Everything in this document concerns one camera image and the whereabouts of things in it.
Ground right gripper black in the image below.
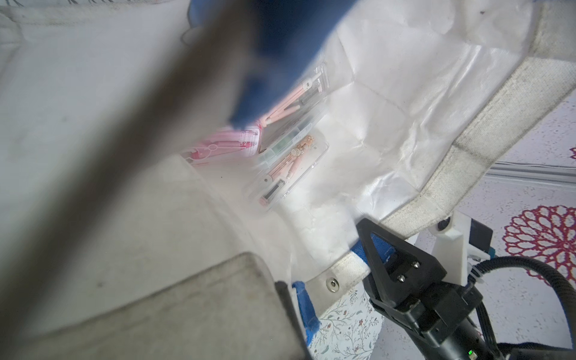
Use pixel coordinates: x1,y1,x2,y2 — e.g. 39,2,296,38
356,218,503,359

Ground clear pink compass set case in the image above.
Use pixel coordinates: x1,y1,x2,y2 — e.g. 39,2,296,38
247,130,329,211

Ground white canvas bag blue handles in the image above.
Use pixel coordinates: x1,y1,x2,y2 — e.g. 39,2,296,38
1,1,575,359

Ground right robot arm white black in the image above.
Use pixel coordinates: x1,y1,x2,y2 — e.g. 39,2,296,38
353,212,575,359

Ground clear compass case with barcode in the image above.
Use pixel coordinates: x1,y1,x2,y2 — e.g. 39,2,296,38
258,63,329,155

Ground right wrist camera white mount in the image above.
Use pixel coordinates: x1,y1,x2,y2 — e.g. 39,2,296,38
428,211,494,287

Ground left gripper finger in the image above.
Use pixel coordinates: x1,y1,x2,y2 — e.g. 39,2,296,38
274,281,313,360

